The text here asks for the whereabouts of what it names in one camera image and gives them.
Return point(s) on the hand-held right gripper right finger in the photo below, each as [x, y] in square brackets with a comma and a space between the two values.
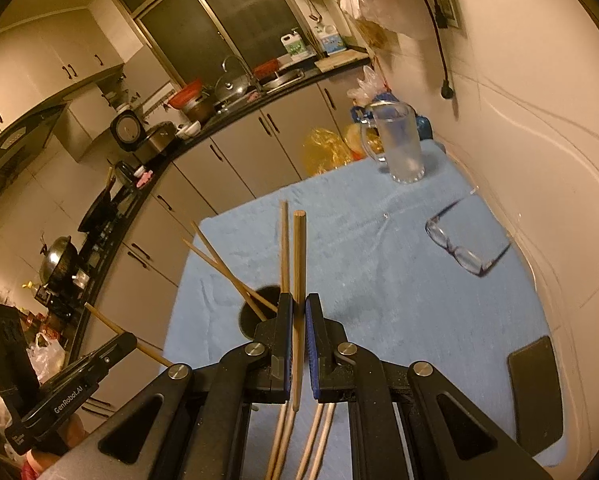
[312, 355]

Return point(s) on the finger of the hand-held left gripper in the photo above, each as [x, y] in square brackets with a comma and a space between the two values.
[114, 352]

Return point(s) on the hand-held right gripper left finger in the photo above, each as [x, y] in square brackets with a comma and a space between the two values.
[288, 345]

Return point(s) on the thin bamboo chopstick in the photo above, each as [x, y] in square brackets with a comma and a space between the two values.
[99, 315]

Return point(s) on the black utensil holder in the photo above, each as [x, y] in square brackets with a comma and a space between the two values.
[259, 300]

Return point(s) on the brown wooden chopstick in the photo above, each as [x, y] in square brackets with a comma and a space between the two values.
[298, 260]
[284, 245]
[204, 256]
[214, 249]

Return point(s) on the bundle of pale chopsticks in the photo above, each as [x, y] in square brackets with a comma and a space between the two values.
[278, 440]

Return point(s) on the white plastic bag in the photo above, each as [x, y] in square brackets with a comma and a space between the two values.
[46, 355]
[369, 82]

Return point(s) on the metal wok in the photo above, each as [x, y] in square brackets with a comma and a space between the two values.
[59, 257]

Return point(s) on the black frying pan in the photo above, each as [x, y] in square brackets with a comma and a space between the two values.
[99, 210]

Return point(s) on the pink cloth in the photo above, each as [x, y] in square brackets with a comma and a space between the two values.
[144, 178]

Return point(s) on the purple eyeglasses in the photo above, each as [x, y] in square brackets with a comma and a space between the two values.
[453, 248]

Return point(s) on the grey kitchen cabinets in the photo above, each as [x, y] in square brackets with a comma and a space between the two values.
[219, 180]

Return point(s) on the black kettle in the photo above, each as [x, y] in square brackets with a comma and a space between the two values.
[125, 172]

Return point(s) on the yellow plastic bag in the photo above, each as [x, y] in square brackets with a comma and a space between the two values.
[324, 152]

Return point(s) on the rice cooker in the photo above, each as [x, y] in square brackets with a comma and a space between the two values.
[127, 130]

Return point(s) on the glass mug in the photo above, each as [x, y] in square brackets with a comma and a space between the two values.
[402, 150]

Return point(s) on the black smartphone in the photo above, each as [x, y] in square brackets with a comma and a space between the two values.
[537, 395]

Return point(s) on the black kitchen countertop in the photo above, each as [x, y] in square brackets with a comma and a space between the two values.
[214, 123]

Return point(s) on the white bowl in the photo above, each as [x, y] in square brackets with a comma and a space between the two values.
[188, 131]

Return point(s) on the metal pot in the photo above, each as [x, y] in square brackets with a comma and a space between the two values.
[199, 109]

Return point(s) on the glass pot lid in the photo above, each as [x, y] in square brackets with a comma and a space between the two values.
[232, 89]

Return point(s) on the metal sink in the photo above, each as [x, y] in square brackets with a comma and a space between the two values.
[282, 79]

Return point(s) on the red basin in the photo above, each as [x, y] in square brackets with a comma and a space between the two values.
[184, 94]

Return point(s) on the red bowl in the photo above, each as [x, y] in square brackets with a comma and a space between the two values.
[267, 66]

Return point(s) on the wooden cutting board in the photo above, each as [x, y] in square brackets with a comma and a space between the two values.
[342, 61]

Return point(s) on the chrome faucet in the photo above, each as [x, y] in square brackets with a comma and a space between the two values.
[235, 57]

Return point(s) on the white jug green label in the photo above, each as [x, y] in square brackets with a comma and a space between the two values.
[295, 47]

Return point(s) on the upper kitchen cabinets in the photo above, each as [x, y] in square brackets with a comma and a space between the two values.
[44, 60]

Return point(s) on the white jug blue label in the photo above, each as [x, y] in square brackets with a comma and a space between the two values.
[329, 40]

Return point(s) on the dark sliding window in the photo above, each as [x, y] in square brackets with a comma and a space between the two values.
[219, 20]

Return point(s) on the hanging plastic bags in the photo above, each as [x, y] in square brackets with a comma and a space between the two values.
[379, 5]

